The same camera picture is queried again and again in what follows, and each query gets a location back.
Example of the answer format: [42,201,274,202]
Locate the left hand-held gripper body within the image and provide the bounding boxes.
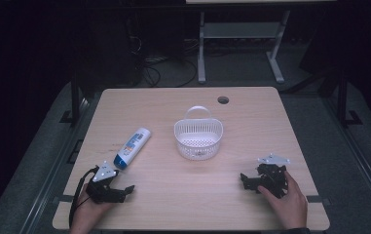
[86,160,127,205]

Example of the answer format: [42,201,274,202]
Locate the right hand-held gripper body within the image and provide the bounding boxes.
[252,153,291,200]

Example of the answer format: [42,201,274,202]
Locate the white and blue bottle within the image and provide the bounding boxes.
[112,127,153,171]

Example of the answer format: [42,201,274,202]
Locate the white plastic basket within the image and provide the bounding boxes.
[173,104,224,162]

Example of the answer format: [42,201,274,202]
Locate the person's right hand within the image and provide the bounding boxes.
[256,170,310,231]

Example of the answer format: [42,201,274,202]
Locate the person's left hand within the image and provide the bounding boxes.
[70,183,116,234]

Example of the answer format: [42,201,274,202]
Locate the dark sleeve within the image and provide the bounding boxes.
[281,227,313,234]

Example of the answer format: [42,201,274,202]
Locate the black metal stand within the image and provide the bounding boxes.
[59,72,92,125]
[335,69,364,129]

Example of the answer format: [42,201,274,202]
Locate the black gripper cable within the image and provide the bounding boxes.
[68,166,100,229]

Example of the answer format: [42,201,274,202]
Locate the black floor cables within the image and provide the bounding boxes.
[128,19,200,89]

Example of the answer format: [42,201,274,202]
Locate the grey metal table frame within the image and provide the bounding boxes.
[197,9,292,85]

